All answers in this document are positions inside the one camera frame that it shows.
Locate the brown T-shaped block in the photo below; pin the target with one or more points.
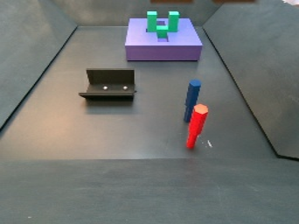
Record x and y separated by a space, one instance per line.
189 1

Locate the purple square board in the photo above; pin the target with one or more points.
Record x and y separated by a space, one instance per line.
180 46

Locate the red hexagonal peg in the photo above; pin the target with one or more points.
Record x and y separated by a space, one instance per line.
197 119

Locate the blue hexagonal peg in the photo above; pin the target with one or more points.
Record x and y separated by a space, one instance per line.
190 98

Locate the green U-shaped block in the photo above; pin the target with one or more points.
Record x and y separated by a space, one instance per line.
161 29

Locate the black angle bracket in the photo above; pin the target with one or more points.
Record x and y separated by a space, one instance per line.
109 84

